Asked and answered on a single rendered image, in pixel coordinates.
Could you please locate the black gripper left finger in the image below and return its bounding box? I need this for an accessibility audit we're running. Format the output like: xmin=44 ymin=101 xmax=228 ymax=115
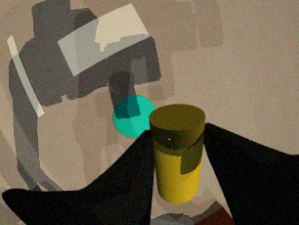
xmin=1 ymin=131 xmax=154 ymax=225

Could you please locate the cyan circle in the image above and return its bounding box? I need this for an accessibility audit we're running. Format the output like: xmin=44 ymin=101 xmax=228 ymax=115
xmin=113 ymin=96 xmax=154 ymax=137

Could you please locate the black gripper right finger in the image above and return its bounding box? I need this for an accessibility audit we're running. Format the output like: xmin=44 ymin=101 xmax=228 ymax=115
xmin=203 ymin=123 xmax=299 ymax=225

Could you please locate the yellow cylinder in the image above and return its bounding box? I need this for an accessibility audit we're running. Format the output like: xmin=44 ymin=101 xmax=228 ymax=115
xmin=149 ymin=105 xmax=205 ymax=203

